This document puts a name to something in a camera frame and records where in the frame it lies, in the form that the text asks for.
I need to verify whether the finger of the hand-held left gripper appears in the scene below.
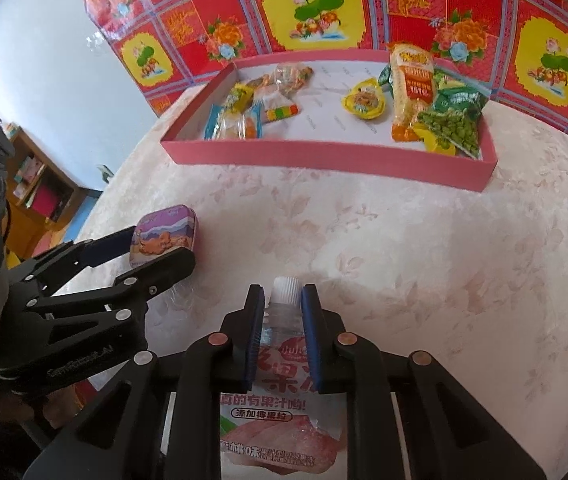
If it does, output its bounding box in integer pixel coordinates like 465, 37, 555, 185
11, 226, 138, 286
24, 247, 197, 321

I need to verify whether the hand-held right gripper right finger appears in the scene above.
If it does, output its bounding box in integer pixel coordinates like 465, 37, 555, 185
301, 284, 547, 480

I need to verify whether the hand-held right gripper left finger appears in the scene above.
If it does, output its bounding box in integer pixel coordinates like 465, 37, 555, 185
24, 284, 267, 480

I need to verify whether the purple cartoon tin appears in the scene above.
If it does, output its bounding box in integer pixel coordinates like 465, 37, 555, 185
128, 204, 199, 268

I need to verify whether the white peach drink pouch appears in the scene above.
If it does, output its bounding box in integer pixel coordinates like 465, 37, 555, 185
216, 276, 349, 480

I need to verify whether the blue-edged gummy packet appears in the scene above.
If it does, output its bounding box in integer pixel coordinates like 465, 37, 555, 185
204, 104, 265, 142

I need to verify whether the pink cardboard box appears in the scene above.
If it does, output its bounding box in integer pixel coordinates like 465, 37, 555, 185
160, 49, 498, 193

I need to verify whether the yellow candy packet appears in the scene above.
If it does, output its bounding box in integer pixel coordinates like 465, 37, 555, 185
225, 84, 255, 116

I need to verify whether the rainbow candy clear packet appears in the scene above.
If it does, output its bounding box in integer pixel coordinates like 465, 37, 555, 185
254, 85, 301, 123
273, 62, 315, 97

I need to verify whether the small yellow candy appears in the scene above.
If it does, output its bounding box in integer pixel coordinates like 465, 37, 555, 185
414, 122, 457, 155

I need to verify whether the orange jelly cup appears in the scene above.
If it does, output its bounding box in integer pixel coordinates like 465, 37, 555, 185
341, 77, 389, 121

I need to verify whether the green pea snack packet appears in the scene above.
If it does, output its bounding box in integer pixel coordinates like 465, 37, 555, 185
416, 70, 489, 158

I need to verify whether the long orange snack packet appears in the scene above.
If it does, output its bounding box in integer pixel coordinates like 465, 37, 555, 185
389, 42, 437, 143

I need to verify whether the small green white packet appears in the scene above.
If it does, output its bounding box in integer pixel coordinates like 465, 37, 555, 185
376, 62, 395, 96

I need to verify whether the wooden bookshelf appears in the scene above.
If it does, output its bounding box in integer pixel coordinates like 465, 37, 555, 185
6, 127, 87, 233

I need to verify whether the pale floral tablecloth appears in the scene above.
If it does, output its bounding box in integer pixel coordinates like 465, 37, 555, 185
64, 82, 568, 480

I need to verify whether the red floral printed cloth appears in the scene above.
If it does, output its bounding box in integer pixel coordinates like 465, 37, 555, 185
61, 0, 568, 171

